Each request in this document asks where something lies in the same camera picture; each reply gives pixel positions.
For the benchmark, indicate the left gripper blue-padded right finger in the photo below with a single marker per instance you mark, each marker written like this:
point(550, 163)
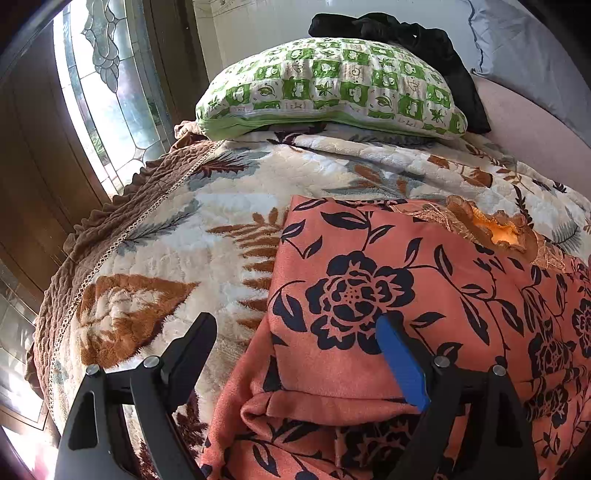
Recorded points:
point(497, 441)

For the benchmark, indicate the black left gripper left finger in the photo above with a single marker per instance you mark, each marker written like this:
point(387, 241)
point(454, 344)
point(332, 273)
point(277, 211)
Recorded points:
point(95, 443)

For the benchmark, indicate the orange black floral garment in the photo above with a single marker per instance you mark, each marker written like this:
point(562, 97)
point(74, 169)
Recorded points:
point(313, 396)

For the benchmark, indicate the leaf pattern quilted blanket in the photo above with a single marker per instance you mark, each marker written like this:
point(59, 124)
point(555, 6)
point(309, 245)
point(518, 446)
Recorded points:
point(197, 230)

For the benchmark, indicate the leaded glass window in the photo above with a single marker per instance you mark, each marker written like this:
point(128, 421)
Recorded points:
point(111, 89)

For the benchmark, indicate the pink padded headboard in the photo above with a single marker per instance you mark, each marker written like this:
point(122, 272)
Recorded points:
point(535, 137)

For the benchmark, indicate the green white patterned pillow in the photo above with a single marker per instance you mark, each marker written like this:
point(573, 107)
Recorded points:
point(360, 83)

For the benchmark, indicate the grey pillow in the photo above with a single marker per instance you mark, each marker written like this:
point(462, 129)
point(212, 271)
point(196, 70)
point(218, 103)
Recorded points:
point(518, 52)

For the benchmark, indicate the black crumpled garment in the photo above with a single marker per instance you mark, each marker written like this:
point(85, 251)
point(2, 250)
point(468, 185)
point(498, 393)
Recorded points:
point(431, 45)

